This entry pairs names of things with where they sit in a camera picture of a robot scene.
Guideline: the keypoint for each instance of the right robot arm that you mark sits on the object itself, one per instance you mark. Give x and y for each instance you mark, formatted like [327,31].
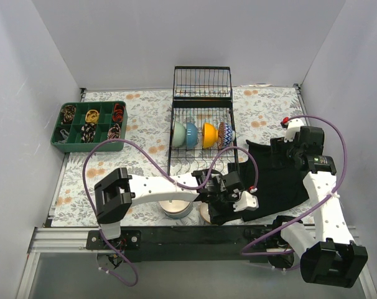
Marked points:
[331,257]

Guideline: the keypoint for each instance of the orange rimmed white bowl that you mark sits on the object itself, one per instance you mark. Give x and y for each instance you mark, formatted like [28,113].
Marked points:
[205,213]

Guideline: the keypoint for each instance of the floral black rolled tie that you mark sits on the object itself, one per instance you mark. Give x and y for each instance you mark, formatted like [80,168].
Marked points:
[88,131]

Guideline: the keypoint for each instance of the pale green bowl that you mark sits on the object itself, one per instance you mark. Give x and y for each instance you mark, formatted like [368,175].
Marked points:
[178,135]

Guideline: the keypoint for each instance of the orange navy rolled tie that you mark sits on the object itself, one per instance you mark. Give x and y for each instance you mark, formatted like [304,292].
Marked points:
[118,113]

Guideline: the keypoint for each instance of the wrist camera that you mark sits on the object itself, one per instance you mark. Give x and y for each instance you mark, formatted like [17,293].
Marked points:
[292,127]
[248,201]

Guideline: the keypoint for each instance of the black wire dish rack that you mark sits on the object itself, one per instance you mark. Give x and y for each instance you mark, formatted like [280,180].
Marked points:
[202,118]

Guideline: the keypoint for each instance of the green plastic organizer tray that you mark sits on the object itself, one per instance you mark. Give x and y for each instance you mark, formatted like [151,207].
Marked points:
[105,121]

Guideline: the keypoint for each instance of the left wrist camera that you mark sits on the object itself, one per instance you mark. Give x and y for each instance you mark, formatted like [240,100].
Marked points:
[248,201]

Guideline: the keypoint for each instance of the yellow bowl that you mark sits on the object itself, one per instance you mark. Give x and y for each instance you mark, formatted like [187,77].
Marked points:
[210,135]

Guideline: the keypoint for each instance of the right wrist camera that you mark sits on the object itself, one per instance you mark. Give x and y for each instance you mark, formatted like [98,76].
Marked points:
[292,127]

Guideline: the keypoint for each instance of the pink floral rolled tie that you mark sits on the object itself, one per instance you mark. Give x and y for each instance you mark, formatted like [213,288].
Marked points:
[114,132]

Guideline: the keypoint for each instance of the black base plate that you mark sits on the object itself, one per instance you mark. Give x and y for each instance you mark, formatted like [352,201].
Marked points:
[200,243]

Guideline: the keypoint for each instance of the floral table cloth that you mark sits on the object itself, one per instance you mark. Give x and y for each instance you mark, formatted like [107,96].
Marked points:
[256,112]

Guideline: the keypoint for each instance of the brown patterned rolled tie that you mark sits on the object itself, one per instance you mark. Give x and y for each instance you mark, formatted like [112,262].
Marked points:
[68,114]

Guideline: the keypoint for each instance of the black cloth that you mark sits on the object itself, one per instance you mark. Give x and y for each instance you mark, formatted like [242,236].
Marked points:
[279,189]

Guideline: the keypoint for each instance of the grey rolled tie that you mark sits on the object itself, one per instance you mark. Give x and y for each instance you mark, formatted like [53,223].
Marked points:
[61,136]

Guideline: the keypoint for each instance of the light blue bowl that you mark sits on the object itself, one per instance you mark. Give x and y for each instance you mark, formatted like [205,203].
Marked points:
[179,214]

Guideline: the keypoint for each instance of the yellow patterned rolled tie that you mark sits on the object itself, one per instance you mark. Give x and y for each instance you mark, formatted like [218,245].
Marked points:
[92,116]

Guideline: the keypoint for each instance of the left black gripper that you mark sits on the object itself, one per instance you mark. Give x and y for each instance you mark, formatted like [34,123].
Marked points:
[221,205]

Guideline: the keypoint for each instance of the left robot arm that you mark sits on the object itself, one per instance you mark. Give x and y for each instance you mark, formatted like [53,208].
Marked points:
[119,191]

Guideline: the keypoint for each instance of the blue zigzag patterned bowl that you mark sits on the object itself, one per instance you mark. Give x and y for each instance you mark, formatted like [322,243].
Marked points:
[226,135]

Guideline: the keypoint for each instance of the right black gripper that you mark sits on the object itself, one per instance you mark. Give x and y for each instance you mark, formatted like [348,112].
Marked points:
[280,144]

